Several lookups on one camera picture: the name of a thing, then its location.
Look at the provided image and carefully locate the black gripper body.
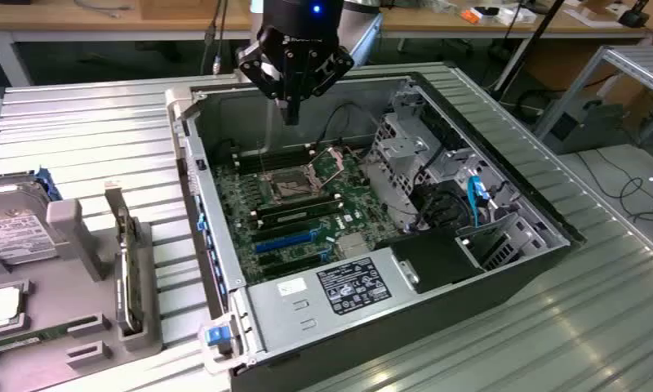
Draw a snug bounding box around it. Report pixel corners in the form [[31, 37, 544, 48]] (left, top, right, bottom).
[[259, 0, 343, 54]]

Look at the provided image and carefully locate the black RAM slot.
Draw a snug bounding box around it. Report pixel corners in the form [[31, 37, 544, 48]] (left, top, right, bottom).
[[250, 191, 339, 213], [231, 141, 311, 161], [252, 195, 342, 218], [238, 157, 312, 176], [234, 146, 312, 166], [235, 151, 314, 171]]

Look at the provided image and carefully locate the wooden desk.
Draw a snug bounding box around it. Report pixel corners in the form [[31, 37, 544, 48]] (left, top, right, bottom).
[[378, 0, 653, 42], [0, 0, 263, 44]]

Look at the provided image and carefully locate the thin metal locking lever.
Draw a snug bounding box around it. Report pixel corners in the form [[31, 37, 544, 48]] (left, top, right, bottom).
[[256, 140, 271, 183]]

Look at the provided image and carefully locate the metal socket cover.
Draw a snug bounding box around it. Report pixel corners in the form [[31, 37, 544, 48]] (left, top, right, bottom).
[[303, 145, 354, 192]]

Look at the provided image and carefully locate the perforated metal disk bay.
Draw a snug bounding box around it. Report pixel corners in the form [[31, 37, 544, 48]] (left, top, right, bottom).
[[366, 110, 472, 207]]

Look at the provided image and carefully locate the CPU socket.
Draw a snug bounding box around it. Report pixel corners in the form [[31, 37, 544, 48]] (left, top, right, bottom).
[[264, 167, 323, 206]]

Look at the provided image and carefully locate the green motherboard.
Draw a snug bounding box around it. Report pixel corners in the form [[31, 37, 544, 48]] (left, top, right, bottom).
[[211, 146, 414, 287]]

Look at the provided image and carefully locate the white flat box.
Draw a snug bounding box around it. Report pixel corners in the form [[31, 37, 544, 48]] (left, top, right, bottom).
[[484, 6, 539, 25]]

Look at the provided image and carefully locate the dark RAM stick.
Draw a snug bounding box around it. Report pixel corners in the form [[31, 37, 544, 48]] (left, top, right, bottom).
[[258, 200, 346, 228]]

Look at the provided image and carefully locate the black tripod pole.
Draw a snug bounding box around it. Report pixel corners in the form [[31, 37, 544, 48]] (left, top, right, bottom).
[[491, 0, 568, 94]]

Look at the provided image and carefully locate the long black expansion slot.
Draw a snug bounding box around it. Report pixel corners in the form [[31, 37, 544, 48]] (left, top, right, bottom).
[[264, 264, 334, 283], [248, 220, 311, 243], [260, 255, 328, 274]]

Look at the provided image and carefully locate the brown cardboard box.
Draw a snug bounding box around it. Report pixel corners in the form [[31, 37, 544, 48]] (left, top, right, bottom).
[[522, 38, 650, 95]]

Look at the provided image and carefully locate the silver chipset heatsink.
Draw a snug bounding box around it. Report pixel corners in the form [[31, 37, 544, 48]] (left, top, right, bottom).
[[335, 234, 372, 257]]

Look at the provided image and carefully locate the blue expansion slot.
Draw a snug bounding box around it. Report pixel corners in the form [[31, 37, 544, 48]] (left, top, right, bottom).
[[254, 230, 316, 253]]

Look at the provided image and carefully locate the grey metal box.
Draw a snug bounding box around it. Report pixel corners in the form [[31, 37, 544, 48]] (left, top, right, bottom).
[[548, 100, 627, 155]]

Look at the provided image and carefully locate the white paper sheet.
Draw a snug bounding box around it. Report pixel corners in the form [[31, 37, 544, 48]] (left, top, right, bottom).
[[563, 6, 627, 29]]

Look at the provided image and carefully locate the black plastic shroud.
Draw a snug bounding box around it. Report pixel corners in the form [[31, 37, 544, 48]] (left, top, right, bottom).
[[387, 227, 487, 296]]

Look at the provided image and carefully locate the black desk device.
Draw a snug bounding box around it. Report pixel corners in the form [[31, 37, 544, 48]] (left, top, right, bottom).
[[615, 0, 653, 29]]

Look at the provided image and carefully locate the silver hard disk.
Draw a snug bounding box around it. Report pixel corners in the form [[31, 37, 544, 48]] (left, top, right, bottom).
[[0, 176, 63, 267]]

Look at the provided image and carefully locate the grey power supply unit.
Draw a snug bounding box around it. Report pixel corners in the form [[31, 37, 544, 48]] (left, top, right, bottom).
[[243, 246, 419, 357]]

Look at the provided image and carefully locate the open black PC case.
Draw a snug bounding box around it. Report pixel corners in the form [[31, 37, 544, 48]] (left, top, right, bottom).
[[164, 60, 588, 392]]

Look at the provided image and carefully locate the blue case latch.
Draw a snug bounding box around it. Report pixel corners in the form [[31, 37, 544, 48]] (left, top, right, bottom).
[[204, 324, 235, 349]]

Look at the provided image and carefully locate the green RAM stick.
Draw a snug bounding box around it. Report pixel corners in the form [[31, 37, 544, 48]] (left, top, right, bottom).
[[0, 326, 74, 353]]

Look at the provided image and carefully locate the grey parts rack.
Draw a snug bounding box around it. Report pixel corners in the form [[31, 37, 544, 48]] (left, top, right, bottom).
[[0, 173, 166, 392]]

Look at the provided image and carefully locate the dangling cable with plug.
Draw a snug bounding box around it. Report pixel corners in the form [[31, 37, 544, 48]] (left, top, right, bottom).
[[202, 0, 231, 77]]

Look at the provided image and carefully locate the black looped wire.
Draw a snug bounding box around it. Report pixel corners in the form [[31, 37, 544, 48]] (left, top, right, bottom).
[[318, 101, 386, 149]]

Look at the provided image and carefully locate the black drive power wire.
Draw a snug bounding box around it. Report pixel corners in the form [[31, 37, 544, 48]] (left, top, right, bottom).
[[414, 182, 476, 234]]

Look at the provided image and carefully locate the blue data wire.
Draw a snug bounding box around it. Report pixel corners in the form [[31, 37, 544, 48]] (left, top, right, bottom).
[[467, 174, 496, 229]]

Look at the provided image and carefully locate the blue plastic disk rail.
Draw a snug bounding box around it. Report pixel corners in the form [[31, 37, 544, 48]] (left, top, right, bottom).
[[34, 166, 66, 202]]

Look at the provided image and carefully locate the aluminium profile frame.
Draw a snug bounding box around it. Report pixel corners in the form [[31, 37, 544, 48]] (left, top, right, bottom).
[[532, 43, 653, 145]]

